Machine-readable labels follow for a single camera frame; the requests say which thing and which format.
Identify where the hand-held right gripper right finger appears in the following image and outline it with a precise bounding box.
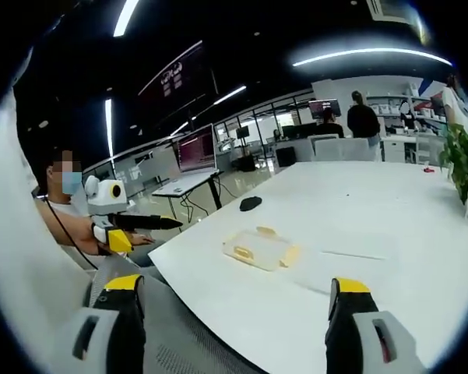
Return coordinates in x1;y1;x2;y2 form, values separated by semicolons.
325;277;429;374

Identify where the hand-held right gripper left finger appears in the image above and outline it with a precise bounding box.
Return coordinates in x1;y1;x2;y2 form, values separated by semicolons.
56;273;147;374

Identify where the clear box with yellow buckle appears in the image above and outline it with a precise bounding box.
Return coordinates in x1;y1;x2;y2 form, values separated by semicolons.
222;224;301;273

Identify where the person's left hand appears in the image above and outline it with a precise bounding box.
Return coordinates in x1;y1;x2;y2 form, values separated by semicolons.
124;232;157;250

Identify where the person's white shirt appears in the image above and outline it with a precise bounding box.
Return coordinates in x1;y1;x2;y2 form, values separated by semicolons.
46;194;93;220

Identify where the person's blue face mask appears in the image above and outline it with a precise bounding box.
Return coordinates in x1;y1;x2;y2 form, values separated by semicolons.
61;173;83;196

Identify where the white standing desk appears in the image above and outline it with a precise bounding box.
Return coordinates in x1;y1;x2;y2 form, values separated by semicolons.
151;169;225;220

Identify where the long ceiling light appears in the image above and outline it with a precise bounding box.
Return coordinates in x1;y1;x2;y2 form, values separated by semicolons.
213;85;248;107
290;47;454;68
104;98;115;157
112;0;142;38

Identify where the large computer monitor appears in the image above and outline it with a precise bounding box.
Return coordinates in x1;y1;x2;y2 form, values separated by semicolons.
174;123;220;175

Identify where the white curved panel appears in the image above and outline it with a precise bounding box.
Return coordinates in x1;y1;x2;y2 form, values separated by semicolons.
0;88;97;354

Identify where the black computer mouse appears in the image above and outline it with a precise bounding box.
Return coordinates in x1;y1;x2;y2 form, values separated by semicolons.
239;196;263;213

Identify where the black screen stand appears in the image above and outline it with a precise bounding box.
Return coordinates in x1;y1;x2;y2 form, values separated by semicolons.
234;125;257;173

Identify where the dark hanging ceiling sign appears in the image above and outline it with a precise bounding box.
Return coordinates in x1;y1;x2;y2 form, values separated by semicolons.
137;40;204;97

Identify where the black box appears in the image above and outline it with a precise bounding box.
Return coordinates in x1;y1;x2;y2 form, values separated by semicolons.
275;146;296;168

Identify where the green potted plant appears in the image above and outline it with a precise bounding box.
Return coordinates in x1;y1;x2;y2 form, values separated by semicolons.
438;123;468;220

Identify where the small dark monitor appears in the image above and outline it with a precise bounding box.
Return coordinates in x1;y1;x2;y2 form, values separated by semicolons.
308;98;341;121

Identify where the white storage shelf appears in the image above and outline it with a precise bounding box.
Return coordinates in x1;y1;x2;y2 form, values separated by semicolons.
367;92;449;138

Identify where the ceiling air vent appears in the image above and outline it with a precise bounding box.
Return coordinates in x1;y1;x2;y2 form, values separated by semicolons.
367;0;422;23

